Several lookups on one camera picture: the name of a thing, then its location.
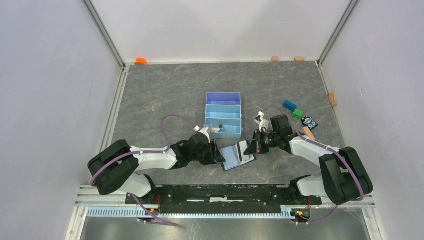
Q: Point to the green toy brick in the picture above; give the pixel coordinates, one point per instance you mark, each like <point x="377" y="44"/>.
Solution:
<point x="297" y="114"/>

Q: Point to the blue purple three-bin tray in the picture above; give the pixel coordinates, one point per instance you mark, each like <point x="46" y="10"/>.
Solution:
<point x="224" y="108"/>

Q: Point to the curved wooden piece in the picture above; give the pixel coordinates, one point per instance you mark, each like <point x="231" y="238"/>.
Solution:
<point x="332" y="99"/>

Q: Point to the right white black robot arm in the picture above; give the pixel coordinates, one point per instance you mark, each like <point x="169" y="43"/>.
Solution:
<point x="343" y="176"/>

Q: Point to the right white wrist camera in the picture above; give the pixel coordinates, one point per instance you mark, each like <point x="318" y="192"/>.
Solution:
<point x="263" y="124"/>

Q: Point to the grey cards in tray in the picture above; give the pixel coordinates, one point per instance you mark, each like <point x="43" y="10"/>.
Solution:
<point x="216" y="129"/>

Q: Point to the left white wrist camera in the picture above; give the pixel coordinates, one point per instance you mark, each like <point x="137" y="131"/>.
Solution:
<point x="204" y="131"/>

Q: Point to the small wooden block right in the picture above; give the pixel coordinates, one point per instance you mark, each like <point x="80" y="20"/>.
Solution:
<point x="299" y="59"/>

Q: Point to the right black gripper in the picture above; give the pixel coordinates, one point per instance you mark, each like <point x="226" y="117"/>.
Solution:
<point x="252" y="149"/>

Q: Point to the blue toy brick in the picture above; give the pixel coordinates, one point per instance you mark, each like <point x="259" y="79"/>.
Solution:
<point x="289" y="105"/>

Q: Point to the orange round cap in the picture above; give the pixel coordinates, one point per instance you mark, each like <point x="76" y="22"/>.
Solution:
<point x="140" y="61"/>

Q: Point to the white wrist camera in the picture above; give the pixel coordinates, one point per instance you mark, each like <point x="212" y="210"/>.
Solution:
<point x="263" y="124"/>
<point x="204" y="131"/>

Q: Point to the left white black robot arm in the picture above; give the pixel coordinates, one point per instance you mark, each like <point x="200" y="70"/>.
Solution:
<point x="115" y="168"/>

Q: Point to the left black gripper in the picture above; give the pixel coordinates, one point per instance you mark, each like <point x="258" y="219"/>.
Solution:
<point x="214" y="155"/>

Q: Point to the black owl pattern block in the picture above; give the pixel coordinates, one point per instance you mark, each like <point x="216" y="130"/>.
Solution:
<point x="309" y="122"/>

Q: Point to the blue card holder wallet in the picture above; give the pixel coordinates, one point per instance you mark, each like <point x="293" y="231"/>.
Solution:
<point x="234" y="156"/>

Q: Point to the wooden stick block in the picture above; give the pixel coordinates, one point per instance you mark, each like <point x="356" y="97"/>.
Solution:
<point x="308" y="133"/>

